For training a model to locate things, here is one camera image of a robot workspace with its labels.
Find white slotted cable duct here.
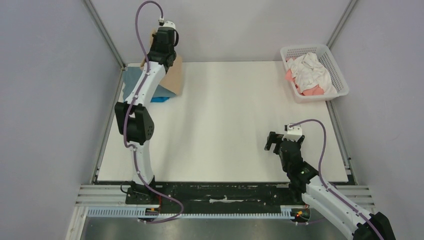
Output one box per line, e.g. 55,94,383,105
86,206,298,220

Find folded grey-blue t shirt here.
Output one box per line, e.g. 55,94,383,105
122,66,177,100

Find white plastic laundry basket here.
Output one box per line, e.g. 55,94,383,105
280,44,349,103

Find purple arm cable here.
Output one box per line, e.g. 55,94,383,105
288,119,385,240
122,0,185,225

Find pink t shirt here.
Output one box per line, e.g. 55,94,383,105
285,55,325,96

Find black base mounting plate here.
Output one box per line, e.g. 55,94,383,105
125,181,305,214

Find beige t shirt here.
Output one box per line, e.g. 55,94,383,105
140,27,183,96

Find folded bright blue t shirt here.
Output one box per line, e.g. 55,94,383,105
150,96,169,103

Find white t shirt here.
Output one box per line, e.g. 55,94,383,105
285,52,337,97

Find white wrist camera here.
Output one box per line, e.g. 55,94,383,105
158,18,176,30
283,124,303,142

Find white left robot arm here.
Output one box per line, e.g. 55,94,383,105
114,26,179,204

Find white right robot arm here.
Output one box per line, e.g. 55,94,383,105
264,131,396,240

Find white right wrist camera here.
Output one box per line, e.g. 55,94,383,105
283,124,303,142

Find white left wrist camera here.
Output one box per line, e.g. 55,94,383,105
158,18,176,30

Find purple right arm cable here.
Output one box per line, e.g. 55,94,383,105
288,119,385,240

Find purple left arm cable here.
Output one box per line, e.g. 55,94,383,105
122,0,185,225

